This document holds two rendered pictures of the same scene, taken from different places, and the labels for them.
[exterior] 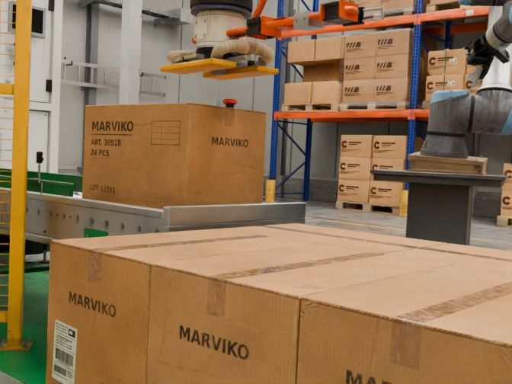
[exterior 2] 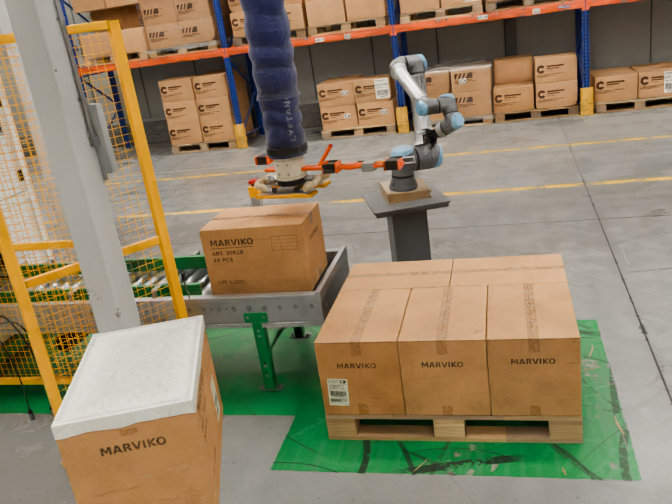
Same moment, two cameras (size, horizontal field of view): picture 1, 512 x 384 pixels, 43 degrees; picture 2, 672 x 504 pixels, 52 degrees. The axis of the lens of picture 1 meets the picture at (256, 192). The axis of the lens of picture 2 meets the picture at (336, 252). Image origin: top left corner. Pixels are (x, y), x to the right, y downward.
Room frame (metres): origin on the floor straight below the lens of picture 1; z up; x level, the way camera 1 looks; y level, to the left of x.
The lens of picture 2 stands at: (-1.07, 1.66, 2.03)
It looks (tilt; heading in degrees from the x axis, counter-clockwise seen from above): 20 degrees down; 334
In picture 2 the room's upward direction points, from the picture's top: 8 degrees counter-clockwise
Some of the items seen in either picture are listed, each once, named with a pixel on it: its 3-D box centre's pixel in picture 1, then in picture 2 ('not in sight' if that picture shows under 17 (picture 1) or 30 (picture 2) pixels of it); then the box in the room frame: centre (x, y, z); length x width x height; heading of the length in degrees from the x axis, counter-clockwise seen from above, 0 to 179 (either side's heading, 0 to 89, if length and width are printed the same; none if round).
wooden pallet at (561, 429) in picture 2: not in sight; (455, 373); (1.60, -0.26, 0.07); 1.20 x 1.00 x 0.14; 48
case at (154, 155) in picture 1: (172, 160); (266, 248); (2.52, 0.33, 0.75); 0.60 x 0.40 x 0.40; 49
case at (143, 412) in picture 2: not in sight; (150, 415); (1.05, 1.39, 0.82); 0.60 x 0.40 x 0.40; 158
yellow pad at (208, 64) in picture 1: (196, 62); (286, 191); (2.31, 0.23, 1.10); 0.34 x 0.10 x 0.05; 39
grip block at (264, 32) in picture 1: (264, 28); (331, 166); (2.18, 0.00, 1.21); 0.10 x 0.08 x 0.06; 129
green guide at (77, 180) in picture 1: (69, 181); (120, 263); (3.49, 1.00, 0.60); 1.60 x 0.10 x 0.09; 48
